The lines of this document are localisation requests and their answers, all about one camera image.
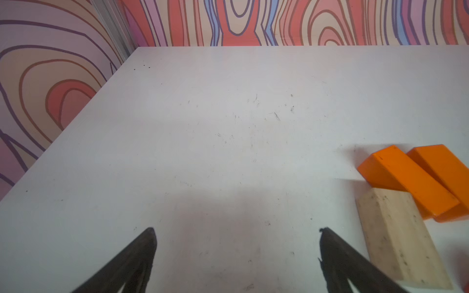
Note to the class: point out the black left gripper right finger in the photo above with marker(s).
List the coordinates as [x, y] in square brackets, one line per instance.
[343, 266]

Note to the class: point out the orange block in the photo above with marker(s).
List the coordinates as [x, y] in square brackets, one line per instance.
[450, 172]
[391, 168]

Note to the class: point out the natural wood block left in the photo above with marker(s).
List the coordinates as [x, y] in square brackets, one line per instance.
[398, 241]

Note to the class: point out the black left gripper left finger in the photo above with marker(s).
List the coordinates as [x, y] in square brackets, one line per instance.
[127, 272]

